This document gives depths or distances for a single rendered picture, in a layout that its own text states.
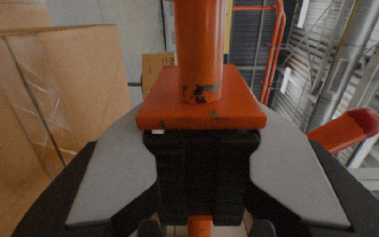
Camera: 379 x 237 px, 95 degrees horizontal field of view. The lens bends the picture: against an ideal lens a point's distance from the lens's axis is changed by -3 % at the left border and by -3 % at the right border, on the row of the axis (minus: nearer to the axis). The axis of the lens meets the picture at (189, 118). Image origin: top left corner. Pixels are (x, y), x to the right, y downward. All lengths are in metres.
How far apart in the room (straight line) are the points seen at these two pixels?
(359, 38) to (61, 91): 5.84
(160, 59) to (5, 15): 1.41
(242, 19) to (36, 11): 10.30
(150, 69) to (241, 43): 9.33
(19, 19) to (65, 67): 0.77
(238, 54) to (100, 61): 11.01
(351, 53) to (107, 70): 5.81
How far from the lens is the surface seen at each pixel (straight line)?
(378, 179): 2.36
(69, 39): 0.23
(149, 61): 2.09
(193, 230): 0.18
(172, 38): 7.55
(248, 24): 11.02
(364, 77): 2.83
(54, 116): 0.20
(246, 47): 11.20
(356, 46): 5.90
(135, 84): 2.27
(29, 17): 1.02
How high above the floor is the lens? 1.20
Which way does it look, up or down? 2 degrees down
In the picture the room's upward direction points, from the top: 90 degrees clockwise
